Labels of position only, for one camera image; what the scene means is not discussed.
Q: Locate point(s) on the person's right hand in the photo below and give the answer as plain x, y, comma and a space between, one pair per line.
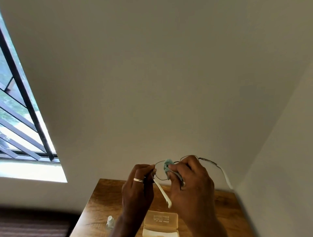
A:
195, 190

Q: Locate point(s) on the person's left hand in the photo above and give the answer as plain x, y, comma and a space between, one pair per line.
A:
135, 195

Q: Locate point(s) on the person's left fingers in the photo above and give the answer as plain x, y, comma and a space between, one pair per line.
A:
143, 171

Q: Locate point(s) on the person's right thumb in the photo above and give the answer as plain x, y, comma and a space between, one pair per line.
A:
176, 167

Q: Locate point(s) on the light green cleaning cloth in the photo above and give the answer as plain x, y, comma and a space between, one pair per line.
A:
167, 164

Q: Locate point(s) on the thin-rimmed eyeglasses with white temples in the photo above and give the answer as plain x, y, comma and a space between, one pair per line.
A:
162, 193

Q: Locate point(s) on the person's right forearm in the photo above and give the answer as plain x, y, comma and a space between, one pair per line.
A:
207, 228

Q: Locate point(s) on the person's left forearm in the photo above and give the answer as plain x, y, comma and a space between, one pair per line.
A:
127, 225

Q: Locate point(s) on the beige translucent glasses case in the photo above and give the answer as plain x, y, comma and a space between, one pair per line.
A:
160, 219

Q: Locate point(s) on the small clear spray bottle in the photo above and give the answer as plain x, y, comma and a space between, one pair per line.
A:
110, 222

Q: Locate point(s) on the dark striped fabric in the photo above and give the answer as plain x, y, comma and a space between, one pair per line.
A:
34, 223

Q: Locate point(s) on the window with black metal bars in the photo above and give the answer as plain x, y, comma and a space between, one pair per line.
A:
17, 122

